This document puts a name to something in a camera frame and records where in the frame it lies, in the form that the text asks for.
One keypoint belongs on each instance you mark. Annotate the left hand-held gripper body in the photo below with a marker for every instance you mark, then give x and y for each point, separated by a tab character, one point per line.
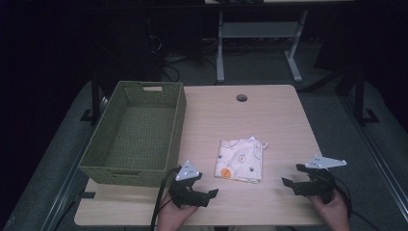
186	195

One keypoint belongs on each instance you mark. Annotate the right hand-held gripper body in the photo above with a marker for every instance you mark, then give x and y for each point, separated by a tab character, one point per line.
320	186

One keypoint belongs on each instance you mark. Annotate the white patterned cloth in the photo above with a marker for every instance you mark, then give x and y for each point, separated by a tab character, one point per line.
240	157

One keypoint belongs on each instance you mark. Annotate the green woven basket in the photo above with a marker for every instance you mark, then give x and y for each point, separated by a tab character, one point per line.
141	131

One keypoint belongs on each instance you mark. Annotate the person's left hand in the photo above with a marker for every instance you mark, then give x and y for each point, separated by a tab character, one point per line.
171	218

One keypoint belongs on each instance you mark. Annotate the person's right hand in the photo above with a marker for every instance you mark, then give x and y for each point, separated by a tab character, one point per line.
335	215

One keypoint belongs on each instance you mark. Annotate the black metal stand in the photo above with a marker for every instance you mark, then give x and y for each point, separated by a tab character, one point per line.
359	96
95	96

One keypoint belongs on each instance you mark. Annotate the black tape strip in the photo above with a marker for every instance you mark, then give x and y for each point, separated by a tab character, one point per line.
87	195

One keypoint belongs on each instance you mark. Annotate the metal floor rail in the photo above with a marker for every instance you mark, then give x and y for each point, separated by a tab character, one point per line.
65	189
378	157

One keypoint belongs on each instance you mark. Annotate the white metal table frame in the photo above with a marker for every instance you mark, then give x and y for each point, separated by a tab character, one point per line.
256	29

